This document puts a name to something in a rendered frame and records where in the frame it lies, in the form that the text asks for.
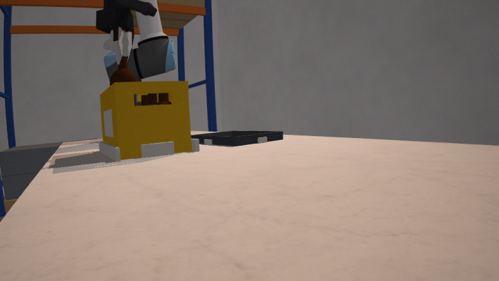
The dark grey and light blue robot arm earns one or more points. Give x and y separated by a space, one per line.
154 54

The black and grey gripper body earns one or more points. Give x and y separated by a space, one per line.
106 15

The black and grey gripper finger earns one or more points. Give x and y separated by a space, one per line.
114 43
127 41

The yellow crate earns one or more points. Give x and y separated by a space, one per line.
127 126

